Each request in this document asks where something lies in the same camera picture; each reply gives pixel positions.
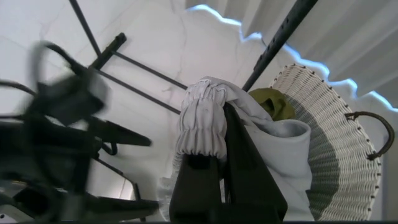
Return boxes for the white curtain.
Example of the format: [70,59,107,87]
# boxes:
[185,0,398,110]

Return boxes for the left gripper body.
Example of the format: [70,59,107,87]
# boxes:
[0,119,100,222]

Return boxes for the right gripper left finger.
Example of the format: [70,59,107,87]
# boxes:
[169,154,223,223]

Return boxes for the black clothes rack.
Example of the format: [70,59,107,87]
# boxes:
[68,0,320,116]

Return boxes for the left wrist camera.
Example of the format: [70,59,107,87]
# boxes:
[27,72,108,126]

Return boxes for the pale grey shorts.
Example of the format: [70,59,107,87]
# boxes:
[157,76,315,222]

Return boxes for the green garment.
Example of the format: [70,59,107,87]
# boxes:
[248,88,296,122]

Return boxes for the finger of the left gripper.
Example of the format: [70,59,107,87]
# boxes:
[88,116,153,147]
[83,194,160,222]

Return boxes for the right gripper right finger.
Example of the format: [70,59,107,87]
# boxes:
[222,102,289,223]

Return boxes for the white laundry basket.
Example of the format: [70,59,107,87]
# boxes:
[269,63,396,222]

